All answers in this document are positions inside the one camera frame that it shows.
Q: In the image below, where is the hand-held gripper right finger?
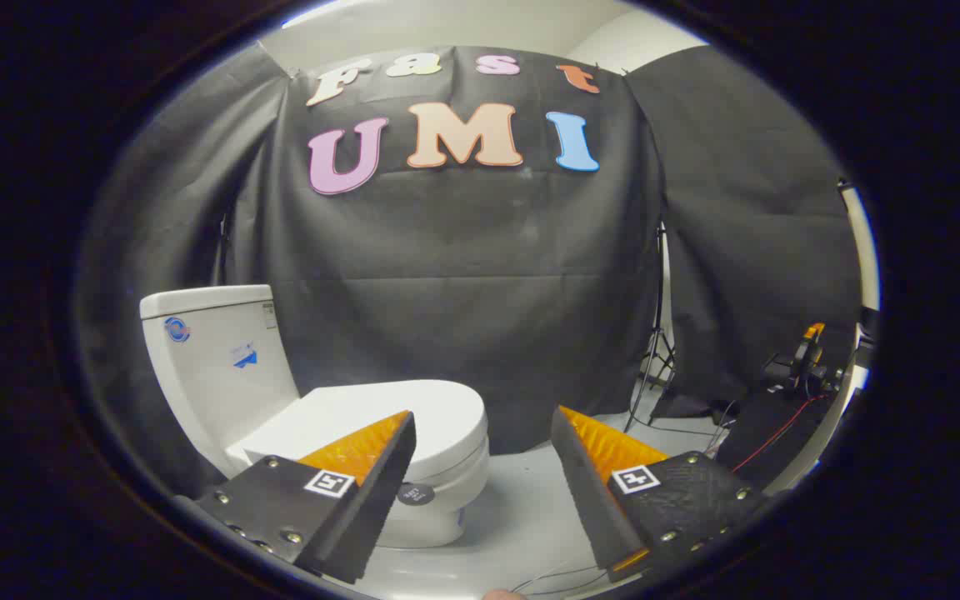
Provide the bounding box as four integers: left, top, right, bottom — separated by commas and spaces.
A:
550, 406, 768, 583

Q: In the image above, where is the white toilet lid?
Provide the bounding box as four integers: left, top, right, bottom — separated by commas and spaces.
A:
240, 380, 488, 508

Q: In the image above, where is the thin white cable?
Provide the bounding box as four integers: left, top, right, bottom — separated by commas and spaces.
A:
512, 565, 608, 595

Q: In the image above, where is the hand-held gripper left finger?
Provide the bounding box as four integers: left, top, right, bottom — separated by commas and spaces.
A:
195, 410, 418, 584

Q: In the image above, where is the black backdrop cloth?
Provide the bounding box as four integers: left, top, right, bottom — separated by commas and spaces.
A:
80, 46, 862, 501

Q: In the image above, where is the white toilet seat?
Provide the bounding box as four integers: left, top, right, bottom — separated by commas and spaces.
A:
410, 442, 490, 493

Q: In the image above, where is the black and orange device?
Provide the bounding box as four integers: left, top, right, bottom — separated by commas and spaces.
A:
762, 322, 846, 398

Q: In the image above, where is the red cable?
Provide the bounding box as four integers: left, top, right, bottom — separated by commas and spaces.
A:
730, 394, 818, 474

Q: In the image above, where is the white ceramic toilet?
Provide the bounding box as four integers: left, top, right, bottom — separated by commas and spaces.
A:
140, 285, 491, 550

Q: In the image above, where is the dark cloth-covered box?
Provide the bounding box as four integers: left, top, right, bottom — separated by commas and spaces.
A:
714, 390, 833, 489

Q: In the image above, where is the black tripod stand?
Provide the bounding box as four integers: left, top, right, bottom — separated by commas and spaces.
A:
624, 221, 678, 433

